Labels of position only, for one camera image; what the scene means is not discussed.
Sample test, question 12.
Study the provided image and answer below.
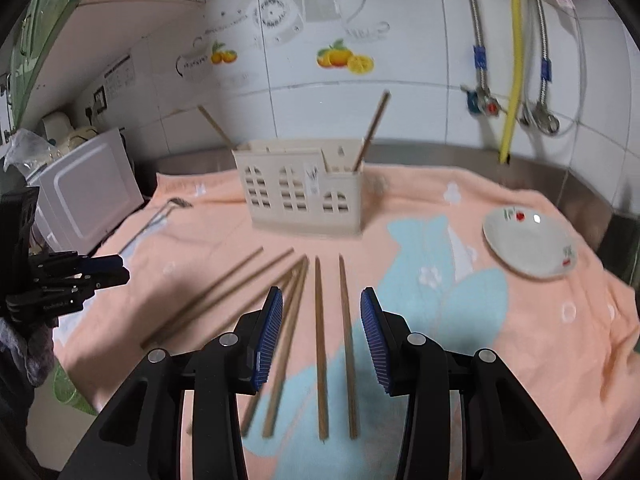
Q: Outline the white wall label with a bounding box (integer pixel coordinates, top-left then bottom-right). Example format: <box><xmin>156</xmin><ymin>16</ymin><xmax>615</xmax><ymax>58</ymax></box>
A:
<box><xmin>104</xmin><ymin>55</ymin><xmax>137</xmax><ymax>100</ymax></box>

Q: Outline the white microwave oven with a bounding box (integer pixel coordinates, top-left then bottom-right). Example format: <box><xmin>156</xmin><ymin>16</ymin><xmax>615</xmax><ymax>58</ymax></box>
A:
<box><xmin>25</xmin><ymin>127</ymin><xmax>146</xmax><ymax>256</ymax></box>

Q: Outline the yellow gas hose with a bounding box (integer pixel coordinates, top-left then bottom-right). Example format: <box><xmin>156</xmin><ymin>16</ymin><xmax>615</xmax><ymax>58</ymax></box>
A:
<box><xmin>500</xmin><ymin>0</ymin><xmax>526</xmax><ymax>165</ymax></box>

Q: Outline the green wall cabinet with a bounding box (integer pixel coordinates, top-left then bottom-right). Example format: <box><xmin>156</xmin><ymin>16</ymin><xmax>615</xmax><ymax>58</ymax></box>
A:
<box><xmin>0</xmin><ymin>0</ymin><xmax>91</xmax><ymax>131</ymax></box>

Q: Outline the clear plastic bag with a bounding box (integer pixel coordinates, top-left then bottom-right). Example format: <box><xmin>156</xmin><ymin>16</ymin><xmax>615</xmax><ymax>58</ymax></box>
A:
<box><xmin>2</xmin><ymin>129</ymin><xmax>53</xmax><ymax>173</ymax></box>

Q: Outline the green printed cloth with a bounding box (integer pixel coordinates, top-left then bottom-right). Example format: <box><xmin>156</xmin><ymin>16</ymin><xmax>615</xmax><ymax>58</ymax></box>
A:
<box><xmin>52</xmin><ymin>360</ymin><xmax>98</xmax><ymax>417</ymax></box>

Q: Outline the blue handled water valve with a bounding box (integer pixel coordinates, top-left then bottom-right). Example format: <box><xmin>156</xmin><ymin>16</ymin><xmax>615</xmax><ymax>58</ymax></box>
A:
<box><xmin>461</xmin><ymin>85</ymin><xmax>501</xmax><ymax>118</ymax></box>

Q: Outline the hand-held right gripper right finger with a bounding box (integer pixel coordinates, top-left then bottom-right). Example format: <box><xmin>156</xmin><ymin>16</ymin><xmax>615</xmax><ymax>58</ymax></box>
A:
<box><xmin>360</xmin><ymin>286</ymin><xmax>583</xmax><ymax>480</ymax></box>

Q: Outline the metal spoon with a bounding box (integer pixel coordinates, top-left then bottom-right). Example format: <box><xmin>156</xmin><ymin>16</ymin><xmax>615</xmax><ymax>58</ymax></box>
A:
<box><xmin>116</xmin><ymin>197</ymin><xmax>195</xmax><ymax>257</ymax></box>

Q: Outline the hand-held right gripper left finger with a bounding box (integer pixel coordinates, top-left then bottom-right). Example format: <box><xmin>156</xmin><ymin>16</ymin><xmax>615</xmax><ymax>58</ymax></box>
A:
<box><xmin>60</xmin><ymin>286</ymin><xmax>285</xmax><ymax>480</ymax></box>

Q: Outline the metal water valve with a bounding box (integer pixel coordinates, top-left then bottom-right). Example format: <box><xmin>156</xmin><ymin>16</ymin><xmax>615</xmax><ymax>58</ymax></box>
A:
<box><xmin>520</xmin><ymin>102</ymin><xmax>561</xmax><ymax>136</ymax></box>

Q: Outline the peach printed towel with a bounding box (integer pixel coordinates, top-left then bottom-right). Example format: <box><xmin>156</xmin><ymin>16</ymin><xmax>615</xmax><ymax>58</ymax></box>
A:
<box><xmin>50</xmin><ymin>162</ymin><xmax>640</xmax><ymax>480</ymax></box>

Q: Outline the cream kitchen appliance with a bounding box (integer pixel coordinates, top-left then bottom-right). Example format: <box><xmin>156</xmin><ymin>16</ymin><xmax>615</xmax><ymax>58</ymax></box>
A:
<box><xmin>40</xmin><ymin>112</ymin><xmax>103</xmax><ymax>158</ymax></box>

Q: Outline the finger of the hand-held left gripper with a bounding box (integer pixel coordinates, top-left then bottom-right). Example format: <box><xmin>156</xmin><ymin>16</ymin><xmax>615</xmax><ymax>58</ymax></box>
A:
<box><xmin>30</xmin><ymin>252</ymin><xmax>126</xmax><ymax>275</ymax></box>
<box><xmin>6</xmin><ymin>267</ymin><xmax>132</xmax><ymax>319</ymax></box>

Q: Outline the cream plastic utensil holder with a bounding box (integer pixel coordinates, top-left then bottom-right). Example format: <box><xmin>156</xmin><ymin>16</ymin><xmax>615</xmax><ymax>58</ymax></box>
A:
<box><xmin>232</xmin><ymin>139</ymin><xmax>366</xmax><ymax>238</ymax></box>

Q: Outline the person's left forearm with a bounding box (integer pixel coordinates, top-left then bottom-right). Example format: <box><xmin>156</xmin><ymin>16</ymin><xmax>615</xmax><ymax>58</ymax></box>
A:
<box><xmin>0</xmin><ymin>310</ymin><xmax>61</xmax><ymax>396</ymax></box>

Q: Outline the white floral plate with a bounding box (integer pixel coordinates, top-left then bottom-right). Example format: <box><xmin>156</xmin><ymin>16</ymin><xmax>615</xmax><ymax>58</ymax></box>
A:
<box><xmin>482</xmin><ymin>205</ymin><xmax>579</xmax><ymax>280</ymax></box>

